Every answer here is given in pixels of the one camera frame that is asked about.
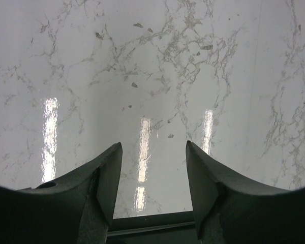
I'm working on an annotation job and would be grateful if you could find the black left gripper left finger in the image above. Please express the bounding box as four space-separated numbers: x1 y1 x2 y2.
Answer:
18 143 122 243

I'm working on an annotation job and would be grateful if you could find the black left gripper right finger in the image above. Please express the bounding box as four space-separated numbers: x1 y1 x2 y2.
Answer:
186 141 292 243

